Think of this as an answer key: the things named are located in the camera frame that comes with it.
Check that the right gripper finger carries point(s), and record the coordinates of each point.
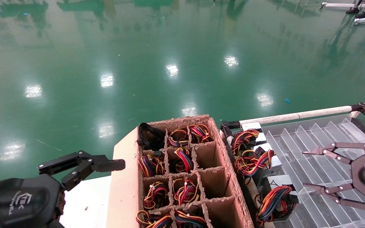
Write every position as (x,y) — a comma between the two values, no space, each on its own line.
(350,146)
(323,190)

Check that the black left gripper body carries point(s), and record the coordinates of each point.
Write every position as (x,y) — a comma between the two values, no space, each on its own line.
(17,202)

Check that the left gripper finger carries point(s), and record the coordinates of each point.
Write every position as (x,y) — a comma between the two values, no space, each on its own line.
(106,164)

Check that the cardboard box with dividers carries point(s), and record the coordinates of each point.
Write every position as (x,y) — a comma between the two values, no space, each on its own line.
(124,177)

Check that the ridged clear plastic tray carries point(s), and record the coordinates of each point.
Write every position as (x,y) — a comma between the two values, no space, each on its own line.
(312,171)

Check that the grey slotted tray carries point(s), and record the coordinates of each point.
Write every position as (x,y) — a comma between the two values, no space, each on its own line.
(296,115)

